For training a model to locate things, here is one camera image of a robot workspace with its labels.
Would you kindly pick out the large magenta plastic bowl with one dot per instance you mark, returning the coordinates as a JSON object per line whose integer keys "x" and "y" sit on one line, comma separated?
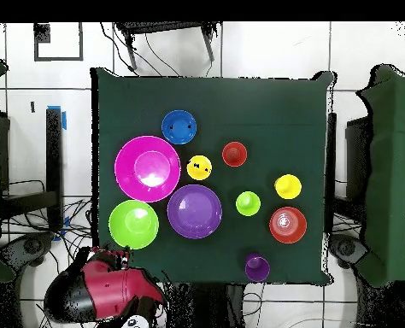
{"x": 147, "y": 168}

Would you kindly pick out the green plastic bowl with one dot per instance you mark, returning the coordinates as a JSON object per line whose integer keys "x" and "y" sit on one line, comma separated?
{"x": 133, "y": 224}

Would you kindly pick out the grey robot base foot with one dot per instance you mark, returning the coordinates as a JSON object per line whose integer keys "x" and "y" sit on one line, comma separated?
{"x": 346, "y": 247}
{"x": 31, "y": 246}

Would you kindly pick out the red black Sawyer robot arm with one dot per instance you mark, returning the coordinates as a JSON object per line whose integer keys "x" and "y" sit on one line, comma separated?
{"x": 110, "y": 287}

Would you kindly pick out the purple plastic bowl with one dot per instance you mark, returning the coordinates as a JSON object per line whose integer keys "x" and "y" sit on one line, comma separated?
{"x": 194, "y": 211}

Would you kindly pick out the red plastic cup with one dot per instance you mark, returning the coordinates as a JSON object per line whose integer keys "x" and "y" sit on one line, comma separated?
{"x": 234, "y": 154}

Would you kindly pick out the green plastic cup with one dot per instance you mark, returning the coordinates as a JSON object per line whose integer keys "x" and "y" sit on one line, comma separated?
{"x": 248, "y": 203}

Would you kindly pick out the blue plastic bowl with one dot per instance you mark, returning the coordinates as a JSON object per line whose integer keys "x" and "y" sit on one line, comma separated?
{"x": 179, "y": 127}

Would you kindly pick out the dark green tablecloth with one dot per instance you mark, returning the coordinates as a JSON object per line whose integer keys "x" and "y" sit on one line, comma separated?
{"x": 274, "y": 119}

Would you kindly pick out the red plastic bowl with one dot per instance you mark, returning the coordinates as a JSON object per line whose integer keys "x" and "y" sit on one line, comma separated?
{"x": 288, "y": 225}

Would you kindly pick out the purple plastic cup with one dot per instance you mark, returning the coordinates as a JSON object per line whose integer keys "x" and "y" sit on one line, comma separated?
{"x": 257, "y": 268}

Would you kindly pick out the black upright stand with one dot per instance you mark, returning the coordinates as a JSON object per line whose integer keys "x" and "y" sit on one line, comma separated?
{"x": 54, "y": 164}

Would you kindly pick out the blue tape strip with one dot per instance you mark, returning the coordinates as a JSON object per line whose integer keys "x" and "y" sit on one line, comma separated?
{"x": 63, "y": 120}

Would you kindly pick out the black box beside table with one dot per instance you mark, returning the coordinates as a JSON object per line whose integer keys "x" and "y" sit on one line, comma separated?
{"x": 357, "y": 157}

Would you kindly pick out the black metal stool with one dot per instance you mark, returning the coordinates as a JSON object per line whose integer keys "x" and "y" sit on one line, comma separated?
{"x": 161, "y": 26}

